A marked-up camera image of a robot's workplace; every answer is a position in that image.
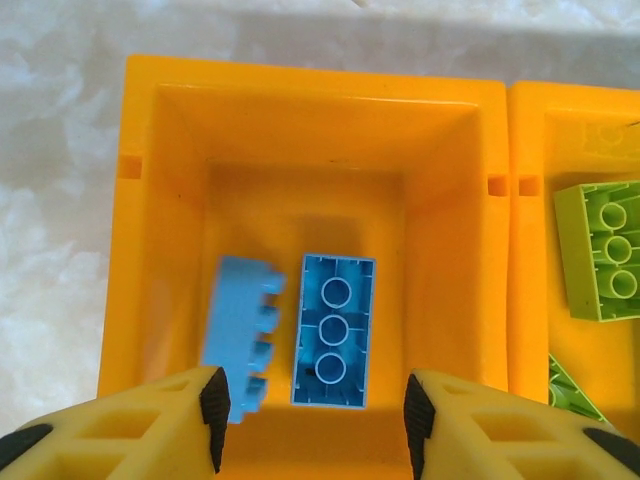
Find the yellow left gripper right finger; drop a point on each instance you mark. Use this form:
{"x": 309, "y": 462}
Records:
{"x": 500, "y": 445}

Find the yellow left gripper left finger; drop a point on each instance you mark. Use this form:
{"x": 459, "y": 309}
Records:
{"x": 125, "y": 440}

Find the lime green lego brick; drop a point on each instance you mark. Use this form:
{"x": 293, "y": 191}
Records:
{"x": 565, "y": 390}
{"x": 580, "y": 260}

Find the blue lego brick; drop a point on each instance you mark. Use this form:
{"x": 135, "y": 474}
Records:
{"x": 332, "y": 330}
{"x": 235, "y": 320}

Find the orange plastic bin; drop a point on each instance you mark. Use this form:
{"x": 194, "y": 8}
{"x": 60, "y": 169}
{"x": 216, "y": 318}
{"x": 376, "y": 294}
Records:
{"x": 530, "y": 300}
{"x": 310, "y": 140}

